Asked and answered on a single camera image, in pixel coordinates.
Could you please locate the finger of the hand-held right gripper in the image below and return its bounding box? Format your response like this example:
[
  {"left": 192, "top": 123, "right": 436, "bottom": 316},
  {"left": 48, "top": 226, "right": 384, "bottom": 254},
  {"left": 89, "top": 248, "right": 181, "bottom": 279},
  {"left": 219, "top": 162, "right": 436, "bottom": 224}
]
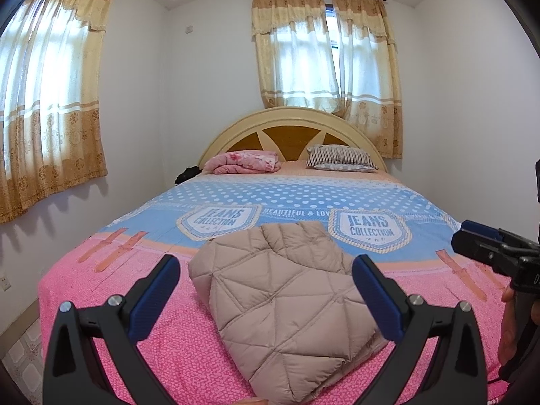
[
  {"left": 460, "top": 219, "right": 507, "bottom": 242},
  {"left": 451, "top": 229, "right": 514, "bottom": 273}
]

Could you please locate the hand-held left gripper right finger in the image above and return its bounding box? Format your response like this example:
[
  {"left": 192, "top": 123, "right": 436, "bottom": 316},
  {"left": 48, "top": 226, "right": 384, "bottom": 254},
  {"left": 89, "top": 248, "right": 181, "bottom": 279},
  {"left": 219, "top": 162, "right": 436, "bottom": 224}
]
[{"left": 351, "top": 254, "right": 490, "bottom": 405}]

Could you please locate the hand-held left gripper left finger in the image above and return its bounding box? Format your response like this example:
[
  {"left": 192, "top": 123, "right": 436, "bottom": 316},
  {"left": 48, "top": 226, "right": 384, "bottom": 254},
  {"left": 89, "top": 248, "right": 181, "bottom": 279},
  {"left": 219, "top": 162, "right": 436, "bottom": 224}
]
[{"left": 42, "top": 254, "right": 181, "bottom": 405}]

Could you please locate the beige quilted jacket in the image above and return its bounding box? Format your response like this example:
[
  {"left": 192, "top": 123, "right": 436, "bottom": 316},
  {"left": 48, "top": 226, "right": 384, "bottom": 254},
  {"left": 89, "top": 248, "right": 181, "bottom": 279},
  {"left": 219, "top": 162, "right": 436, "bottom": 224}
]
[{"left": 188, "top": 220, "right": 389, "bottom": 403}]

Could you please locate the person's right hand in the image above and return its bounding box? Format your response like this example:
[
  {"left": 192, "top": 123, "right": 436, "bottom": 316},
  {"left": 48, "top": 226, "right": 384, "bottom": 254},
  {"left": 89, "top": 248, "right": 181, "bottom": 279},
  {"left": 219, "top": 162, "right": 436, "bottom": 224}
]
[{"left": 498, "top": 285, "right": 524, "bottom": 368}]

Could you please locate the dark cloth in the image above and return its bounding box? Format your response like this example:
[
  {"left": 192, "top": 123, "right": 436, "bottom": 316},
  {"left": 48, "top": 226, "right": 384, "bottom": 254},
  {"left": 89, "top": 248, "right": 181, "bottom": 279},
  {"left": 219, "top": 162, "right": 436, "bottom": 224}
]
[{"left": 175, "top": 165, "right": 203, "bottom": 185}]

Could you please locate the blue and pink printed bedspread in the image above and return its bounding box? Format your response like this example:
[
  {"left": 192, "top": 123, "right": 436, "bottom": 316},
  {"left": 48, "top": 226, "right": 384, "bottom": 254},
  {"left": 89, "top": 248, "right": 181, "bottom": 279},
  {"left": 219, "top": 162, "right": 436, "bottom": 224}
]
[{"left": 37, "top": 160, "right": 513, "bottom": 405}]

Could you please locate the striped pillow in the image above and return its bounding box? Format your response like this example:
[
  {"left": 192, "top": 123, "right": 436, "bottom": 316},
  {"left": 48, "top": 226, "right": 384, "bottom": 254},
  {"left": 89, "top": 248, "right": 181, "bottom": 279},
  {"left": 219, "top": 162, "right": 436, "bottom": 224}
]
[{"left": 306, "top": 144, "right": 378, "bottom": 173}]

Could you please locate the pink floral folded blanket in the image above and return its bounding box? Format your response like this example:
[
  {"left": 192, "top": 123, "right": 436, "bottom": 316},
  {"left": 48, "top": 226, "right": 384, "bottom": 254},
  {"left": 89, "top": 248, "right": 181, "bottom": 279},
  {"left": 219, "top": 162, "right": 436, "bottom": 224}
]
[{"left": 204, "top": 149, "right": 282, "bottom": 176}]

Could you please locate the long yellow lace curtain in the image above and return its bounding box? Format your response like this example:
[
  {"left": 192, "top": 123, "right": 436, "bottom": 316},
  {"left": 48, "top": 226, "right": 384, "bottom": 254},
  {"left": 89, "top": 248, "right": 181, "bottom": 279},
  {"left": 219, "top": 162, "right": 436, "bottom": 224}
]
[{"left": 332, "top": 0, "right": 402, "bottom": 160}]

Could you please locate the cream wooden headboard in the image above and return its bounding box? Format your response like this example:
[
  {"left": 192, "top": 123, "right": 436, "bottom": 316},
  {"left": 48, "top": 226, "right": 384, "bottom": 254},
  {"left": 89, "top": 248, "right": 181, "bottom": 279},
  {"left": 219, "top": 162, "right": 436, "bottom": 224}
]
[{"left": 197, "top": 107, "right": 389, "bottom": 173}]

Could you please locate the wide yellow lace curtain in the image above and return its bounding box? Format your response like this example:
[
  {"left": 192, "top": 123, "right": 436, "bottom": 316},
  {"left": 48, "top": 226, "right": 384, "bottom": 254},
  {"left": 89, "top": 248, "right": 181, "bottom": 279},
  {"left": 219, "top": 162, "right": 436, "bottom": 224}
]
[{"left": 0, "top": 0, "right": 118, "bottom": 224}]

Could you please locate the short yellow lace curtain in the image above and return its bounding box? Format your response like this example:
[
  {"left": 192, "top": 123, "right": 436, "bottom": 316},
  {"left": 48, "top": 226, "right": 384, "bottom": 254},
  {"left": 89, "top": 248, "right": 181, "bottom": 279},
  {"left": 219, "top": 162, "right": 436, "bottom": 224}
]
[{"left": 252, "top": 0, "right": 340, "bottom": 110}]

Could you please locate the window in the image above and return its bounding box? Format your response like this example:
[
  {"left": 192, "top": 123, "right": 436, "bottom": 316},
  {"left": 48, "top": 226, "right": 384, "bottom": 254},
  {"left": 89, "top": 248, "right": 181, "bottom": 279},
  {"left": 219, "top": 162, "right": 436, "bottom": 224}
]
[{"left": 325, "top": 4, "right": 341, "bottom": 50}]

